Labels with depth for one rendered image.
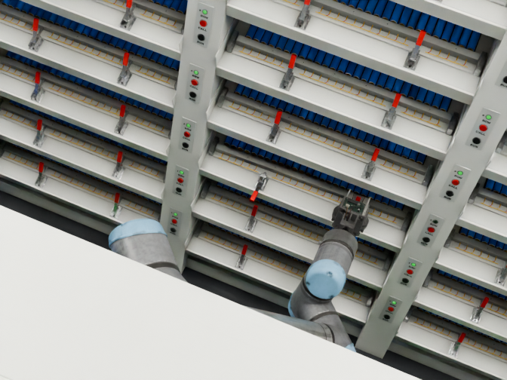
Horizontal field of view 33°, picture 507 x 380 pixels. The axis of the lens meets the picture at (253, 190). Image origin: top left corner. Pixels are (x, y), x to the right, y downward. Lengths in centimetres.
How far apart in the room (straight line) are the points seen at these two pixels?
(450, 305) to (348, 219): 50
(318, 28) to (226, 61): 28
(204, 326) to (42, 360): 13
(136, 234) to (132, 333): 105
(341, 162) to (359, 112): 19
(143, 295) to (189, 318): 4
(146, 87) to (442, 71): 80
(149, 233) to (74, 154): 98
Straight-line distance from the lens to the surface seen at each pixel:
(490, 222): 228
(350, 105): 214
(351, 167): 226
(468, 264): 242
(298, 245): 255
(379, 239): 239
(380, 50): 201
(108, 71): 239
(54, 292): 72
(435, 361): 283
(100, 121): 252
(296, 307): 218
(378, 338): 274
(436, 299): 256
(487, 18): 190
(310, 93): 214
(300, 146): 227
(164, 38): 222
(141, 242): 173
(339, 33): 202
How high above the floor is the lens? 232
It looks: 48 degrees down
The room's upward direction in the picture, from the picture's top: 14 degrees clockwise
